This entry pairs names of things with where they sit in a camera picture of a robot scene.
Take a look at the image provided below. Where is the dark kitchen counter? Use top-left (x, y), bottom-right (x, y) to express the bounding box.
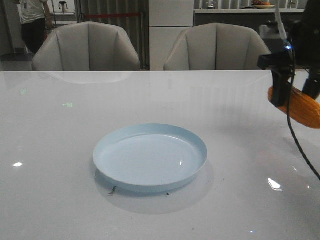
top-left (193, 8), bottom-right (306, 70)

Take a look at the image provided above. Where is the grey armchair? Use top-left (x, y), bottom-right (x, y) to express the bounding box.
top-left (31, 21), bottom-right (140, 71)
top-left (163, 23), bottom-right (271, 71)

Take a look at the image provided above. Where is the fruit bowl on counter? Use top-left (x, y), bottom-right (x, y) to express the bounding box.
top-left (251, 0), bottom-right (275, 9)

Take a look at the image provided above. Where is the orange toy corn cob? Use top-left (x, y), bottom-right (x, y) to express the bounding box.
top-left (267, 86), bottom-right (320, 130)

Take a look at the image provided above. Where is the red barrier belt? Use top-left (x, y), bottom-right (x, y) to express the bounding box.
top-left (83, 12), bottom-right (143, 19)

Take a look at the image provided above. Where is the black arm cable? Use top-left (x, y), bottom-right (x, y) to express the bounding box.
top-left (285, 37), bottom-right (320, 181)

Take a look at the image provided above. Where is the light blue plate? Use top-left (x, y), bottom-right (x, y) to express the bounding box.
top-left (93, 123), bottom-right (208, 193)

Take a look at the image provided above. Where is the white drawer cabinet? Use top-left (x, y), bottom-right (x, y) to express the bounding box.
top-left (148, 0), bottom-right (194, 71)

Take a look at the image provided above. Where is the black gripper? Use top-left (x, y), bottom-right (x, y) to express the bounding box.
top-left (257, 0), bottom-right (320, 107)

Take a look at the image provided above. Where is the grey left armchair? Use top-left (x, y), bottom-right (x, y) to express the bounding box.
top-left (31, 21), bottom-right (140, 71)

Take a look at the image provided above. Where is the grey right armchair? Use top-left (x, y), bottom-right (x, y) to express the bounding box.
top-left (163, 23), bottom-right (271, 71)

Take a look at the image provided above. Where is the person in white shirt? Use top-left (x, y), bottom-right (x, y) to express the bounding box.
top-left (13, 0), bottom-right (53, 54)

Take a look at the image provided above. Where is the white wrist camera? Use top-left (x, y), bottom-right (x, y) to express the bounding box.
top-left (259, 21), bottom-right (287, 40)

